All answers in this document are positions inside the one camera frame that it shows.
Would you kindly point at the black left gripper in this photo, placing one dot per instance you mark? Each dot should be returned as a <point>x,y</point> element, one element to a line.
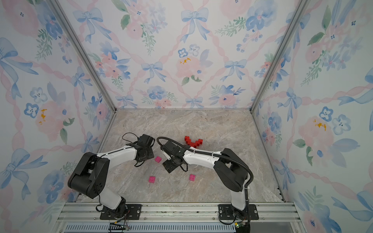
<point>151,155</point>

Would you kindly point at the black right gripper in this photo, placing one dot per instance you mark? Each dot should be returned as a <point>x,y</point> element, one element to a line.
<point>168,166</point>

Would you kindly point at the red 2x4 lego brick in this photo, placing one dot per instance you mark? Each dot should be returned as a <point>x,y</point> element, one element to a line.
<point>194,144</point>

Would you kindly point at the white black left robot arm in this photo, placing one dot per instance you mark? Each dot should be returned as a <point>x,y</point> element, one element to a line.
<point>90,175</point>

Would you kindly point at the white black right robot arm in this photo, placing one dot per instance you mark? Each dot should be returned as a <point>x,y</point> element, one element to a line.
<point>233,172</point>

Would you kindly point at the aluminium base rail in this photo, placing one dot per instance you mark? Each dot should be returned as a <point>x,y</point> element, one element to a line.
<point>180,218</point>

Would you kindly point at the aluminium corner post left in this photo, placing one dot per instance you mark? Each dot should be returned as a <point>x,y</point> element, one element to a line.
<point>66,25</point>

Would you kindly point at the aluminium corner post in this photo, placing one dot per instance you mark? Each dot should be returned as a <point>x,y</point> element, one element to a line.
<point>66,25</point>
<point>298,14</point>

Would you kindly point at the aluminium corner post right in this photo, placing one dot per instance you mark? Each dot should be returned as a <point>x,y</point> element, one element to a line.
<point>298,14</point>

